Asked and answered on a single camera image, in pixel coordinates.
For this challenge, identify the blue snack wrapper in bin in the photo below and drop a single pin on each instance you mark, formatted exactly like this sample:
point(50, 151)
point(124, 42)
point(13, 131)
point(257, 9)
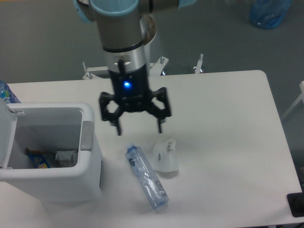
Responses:
point(41, 160)

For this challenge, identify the crumpled clear plastic bag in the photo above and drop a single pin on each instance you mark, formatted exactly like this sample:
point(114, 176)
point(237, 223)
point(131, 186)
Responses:
point(164, 155)

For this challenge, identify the grey crumpled wrapper in bin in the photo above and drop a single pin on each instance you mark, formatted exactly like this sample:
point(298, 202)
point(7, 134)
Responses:
point(66, 158)

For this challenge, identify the black device at table corner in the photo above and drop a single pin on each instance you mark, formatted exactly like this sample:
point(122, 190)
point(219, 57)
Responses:
point(296, 204)

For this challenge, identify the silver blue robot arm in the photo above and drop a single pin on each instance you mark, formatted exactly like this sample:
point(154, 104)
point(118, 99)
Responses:
point(120, 27)

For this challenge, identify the blue labelled bottle at edge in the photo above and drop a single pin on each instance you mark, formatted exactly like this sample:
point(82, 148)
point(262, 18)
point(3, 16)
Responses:
point(7, 95)

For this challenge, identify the blue plastic bag on floor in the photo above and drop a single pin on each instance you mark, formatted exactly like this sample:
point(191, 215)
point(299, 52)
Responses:
point(268, 14)

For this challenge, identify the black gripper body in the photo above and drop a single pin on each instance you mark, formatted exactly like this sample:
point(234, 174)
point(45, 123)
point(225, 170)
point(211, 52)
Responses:
point(131, 90)

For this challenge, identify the clear blue plastic bottle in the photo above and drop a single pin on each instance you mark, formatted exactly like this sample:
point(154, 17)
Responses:
point(146, 176)

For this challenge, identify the white furniture frame at right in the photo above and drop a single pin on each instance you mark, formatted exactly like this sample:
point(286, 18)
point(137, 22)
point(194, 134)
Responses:
point(296, 105)

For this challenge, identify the white push-lid trash can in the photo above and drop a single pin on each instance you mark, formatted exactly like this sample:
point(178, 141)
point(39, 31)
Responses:
point(68, 128)

